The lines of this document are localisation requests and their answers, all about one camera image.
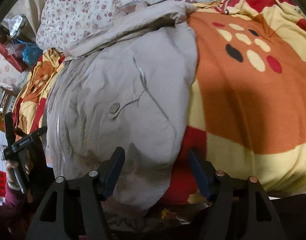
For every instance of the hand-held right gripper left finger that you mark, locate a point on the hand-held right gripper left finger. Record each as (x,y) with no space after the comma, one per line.
(113,172)

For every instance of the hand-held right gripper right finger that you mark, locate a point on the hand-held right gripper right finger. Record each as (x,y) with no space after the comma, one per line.
(199,175)

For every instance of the beige zip jacket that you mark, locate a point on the beige zip jacket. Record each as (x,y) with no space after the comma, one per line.
(118,80)

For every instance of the person's left forearm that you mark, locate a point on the person's left forearm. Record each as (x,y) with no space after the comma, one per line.
(10,200)

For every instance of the person's left hand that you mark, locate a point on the person's left hand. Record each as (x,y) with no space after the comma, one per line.
(10,177)

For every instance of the blue plastic bag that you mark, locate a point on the blue plastic bag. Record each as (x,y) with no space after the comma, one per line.
(31,53)

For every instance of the orange red cream printed blanket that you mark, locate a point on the orange red cream printed blanket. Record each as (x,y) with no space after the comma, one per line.
(243,92)

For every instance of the red box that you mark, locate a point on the red box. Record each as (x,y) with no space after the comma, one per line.
(4,51)

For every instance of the clear plastic bag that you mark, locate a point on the clear plastic bag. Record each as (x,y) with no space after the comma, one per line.
(16,25)

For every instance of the beige curtain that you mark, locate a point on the beige curtain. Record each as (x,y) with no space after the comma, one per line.
(30,2)

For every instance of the white floral quilt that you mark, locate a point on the white floral quilt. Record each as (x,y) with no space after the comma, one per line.
(93,10)

